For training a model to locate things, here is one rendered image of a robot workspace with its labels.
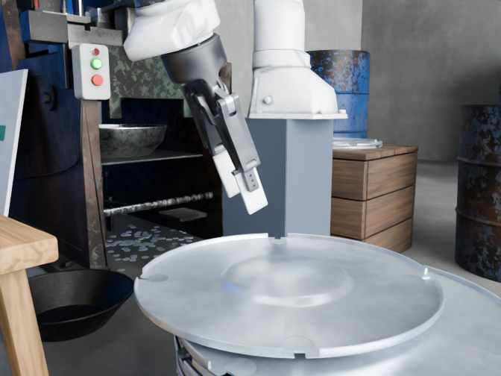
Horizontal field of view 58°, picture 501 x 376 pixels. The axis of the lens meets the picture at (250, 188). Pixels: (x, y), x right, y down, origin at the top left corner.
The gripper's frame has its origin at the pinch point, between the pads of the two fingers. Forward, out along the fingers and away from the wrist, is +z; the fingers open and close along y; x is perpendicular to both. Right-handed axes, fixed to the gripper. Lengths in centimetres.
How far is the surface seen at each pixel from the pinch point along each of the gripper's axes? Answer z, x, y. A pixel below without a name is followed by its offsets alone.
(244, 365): -5.1, 14.5, -31.7
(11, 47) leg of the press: -18, 19, 122
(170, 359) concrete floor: 34.3, 20.7, 14.4
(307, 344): -4.0, 9.9, -32.4
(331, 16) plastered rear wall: 65, -236, 307
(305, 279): -0.6, 4.8, -23.3
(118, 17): -17, -13, 97
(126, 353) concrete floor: 32.4, 27.5, 20.4
